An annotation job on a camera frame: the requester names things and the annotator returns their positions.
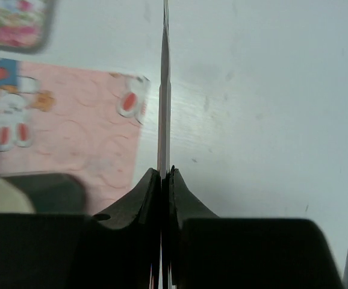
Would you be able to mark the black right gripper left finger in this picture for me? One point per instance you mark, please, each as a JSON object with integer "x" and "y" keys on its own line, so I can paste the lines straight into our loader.
{"x": 116, "y": 248}

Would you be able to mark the floral serving tray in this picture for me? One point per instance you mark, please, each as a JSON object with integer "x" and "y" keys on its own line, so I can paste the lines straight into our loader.
{"x": 25, "y": 25}

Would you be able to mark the green ceramic mug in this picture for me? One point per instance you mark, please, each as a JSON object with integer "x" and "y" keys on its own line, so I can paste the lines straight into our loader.
{"x": 55, "y": 193}

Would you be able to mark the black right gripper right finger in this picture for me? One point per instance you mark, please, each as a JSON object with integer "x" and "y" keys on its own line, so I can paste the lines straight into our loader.
{"x": 208, "y": 251}

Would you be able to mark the steel serving tongs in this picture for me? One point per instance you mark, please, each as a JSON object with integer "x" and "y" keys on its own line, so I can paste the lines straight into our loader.
{"x": 163, "y": 158}

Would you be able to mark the pink bunny placemat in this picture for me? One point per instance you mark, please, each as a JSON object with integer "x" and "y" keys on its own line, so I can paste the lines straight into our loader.
{"x": 82, "y": 122}

